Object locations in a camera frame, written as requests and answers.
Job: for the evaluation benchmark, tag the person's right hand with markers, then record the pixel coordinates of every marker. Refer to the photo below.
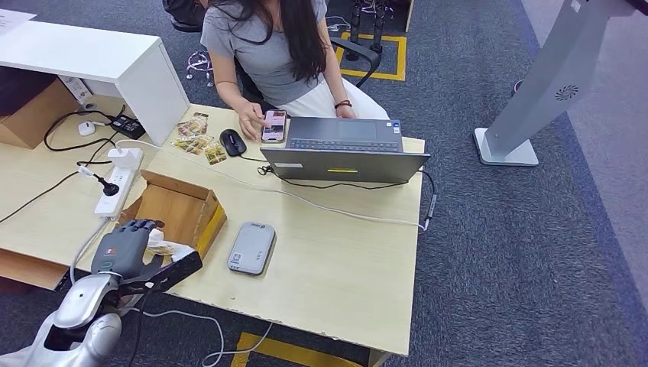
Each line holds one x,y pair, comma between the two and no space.
251,119

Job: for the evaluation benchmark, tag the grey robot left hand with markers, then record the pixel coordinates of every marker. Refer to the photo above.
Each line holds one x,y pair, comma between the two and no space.
121,251

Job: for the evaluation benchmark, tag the person's left hand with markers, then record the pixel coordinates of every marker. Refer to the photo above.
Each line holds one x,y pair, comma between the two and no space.
346,113

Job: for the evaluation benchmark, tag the person's left forearm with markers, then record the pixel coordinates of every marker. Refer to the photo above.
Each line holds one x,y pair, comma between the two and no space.
335,81

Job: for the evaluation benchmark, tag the person's right forearm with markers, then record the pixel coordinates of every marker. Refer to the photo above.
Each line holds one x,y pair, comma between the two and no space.
228,88

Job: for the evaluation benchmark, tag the colourful card stack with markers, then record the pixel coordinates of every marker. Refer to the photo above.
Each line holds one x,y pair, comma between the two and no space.
191,144
192,125

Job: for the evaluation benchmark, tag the background person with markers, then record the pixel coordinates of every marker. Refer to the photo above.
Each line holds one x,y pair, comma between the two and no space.
185,12

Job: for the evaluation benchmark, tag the pink smartphone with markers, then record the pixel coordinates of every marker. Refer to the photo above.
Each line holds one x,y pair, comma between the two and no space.
274,126

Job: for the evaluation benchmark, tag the black computer mouse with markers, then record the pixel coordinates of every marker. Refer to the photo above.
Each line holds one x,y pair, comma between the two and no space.
233,142

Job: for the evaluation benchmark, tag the white power strip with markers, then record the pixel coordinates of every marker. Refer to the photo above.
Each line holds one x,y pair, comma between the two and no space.
116,199

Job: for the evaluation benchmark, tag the white crumpled cloth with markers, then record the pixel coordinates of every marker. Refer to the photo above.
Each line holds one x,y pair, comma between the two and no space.
174,248

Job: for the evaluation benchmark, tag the grey laptop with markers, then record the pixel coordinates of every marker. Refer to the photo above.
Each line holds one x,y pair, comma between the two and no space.
344,168

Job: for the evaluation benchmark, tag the black power plug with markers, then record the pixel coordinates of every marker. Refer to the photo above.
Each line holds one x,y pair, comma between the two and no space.
109,189

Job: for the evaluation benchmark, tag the black office chair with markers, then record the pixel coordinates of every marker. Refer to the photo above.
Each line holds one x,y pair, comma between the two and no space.
367,53

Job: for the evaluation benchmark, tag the yellow open cardboard box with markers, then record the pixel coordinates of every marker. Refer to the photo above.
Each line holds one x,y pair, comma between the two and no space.
177,207

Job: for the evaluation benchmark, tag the white charger plug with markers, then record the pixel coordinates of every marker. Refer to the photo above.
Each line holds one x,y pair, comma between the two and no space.
125,158

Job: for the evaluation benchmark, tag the black power adapter brick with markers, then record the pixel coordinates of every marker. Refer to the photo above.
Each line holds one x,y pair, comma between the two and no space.
127,127

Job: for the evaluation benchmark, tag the small white device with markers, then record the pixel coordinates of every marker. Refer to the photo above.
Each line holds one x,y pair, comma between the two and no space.
86,128

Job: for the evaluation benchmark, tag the dark usb adapter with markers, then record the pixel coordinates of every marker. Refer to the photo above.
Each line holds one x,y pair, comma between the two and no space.
431,207

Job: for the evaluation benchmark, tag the brown cardboard box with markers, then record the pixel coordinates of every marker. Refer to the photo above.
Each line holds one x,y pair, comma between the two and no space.
33,117

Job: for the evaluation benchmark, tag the white labelled packet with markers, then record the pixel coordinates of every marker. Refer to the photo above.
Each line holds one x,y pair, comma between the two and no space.
76,89

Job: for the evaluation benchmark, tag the white cabinet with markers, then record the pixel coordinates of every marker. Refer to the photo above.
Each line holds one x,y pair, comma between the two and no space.
76,53

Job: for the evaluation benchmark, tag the grey kiosk stand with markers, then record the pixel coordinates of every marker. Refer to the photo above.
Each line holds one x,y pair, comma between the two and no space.
552,76

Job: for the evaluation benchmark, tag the white paper sheet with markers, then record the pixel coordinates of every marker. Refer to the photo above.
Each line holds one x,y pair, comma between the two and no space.
12,20

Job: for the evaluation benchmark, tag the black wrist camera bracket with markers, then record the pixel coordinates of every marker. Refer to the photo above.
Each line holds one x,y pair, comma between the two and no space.
177,268

